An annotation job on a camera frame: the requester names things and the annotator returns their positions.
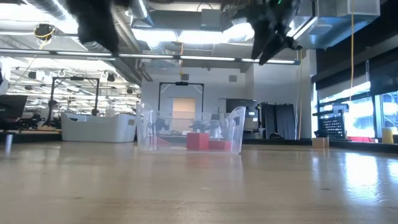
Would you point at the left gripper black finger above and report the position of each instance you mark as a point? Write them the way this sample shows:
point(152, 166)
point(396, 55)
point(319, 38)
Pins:
point(110, 37)
point(90, 35)

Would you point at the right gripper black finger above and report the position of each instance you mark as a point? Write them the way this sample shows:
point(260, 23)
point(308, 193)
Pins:
point(276, 48)
point(264, 39)

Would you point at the clear plastic bin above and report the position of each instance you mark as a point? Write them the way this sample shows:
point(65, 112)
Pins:
point(144, 130)

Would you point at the wooden arch block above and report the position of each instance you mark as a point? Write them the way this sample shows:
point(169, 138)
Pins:
point(320, 143)

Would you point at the red rectangular block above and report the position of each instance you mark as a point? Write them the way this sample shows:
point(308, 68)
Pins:
point(220, 145)

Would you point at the red cube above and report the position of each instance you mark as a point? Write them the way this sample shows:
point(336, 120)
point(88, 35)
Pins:
point(197, 141)

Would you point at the grey ceiling box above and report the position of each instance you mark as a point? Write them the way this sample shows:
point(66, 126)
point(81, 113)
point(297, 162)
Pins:
point(211, 18)

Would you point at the black screen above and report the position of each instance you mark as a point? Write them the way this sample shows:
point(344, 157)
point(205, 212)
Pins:
point(236, 102)

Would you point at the dark curtains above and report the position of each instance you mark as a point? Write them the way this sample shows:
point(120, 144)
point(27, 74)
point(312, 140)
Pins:
point(280, 121)

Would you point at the grey ventilation unit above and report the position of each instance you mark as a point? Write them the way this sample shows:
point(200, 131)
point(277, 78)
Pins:
point(348, 7)

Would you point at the black perforated crate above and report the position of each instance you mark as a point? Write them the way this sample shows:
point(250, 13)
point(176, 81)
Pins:
point(332, 126)

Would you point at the pale wooden door panel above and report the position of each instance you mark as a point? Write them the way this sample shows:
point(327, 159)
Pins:
point(183, 107)

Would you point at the black monitor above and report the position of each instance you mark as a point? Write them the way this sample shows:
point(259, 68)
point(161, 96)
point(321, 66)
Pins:
point(12, 105)

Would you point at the yellow cylinder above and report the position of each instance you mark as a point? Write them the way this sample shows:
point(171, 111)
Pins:
point(388, 135)

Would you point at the silver air duct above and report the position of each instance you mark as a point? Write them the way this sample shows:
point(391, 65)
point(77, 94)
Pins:
point(136, 7)

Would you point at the black gantry frame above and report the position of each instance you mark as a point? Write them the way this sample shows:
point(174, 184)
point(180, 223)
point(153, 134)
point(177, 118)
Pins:
point(181, 83)
point(74, 78)

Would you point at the black aluminium table frame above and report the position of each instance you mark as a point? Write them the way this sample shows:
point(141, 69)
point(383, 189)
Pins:
point(357, 145)

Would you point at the small grey post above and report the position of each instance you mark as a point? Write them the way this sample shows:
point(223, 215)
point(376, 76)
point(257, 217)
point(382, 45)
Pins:
point(8, 140)

